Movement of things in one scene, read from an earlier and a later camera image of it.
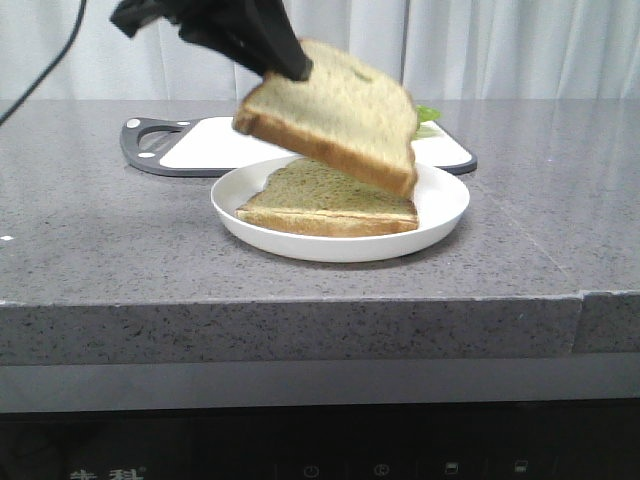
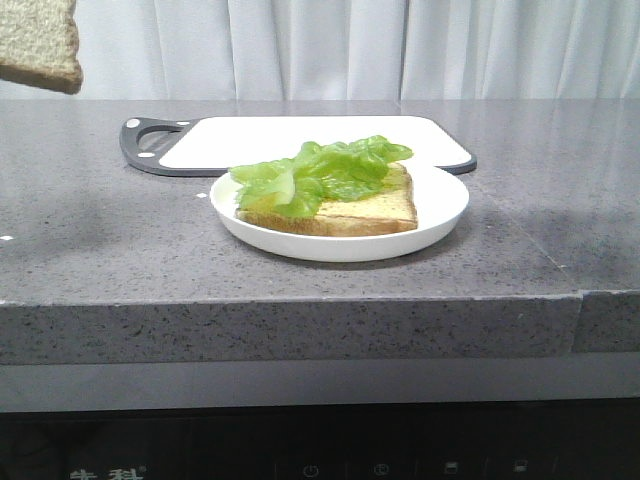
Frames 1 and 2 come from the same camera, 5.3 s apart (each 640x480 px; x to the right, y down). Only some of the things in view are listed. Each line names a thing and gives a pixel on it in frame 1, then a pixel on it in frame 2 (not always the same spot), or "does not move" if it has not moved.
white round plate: [442, 203] does not move
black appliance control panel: [593, 439] does not move
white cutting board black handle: [215, 147] does not move
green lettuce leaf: [425, 114] -> [317, 174]
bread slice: [308, 198] does not move
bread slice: [349, 113] -> [39, 44]
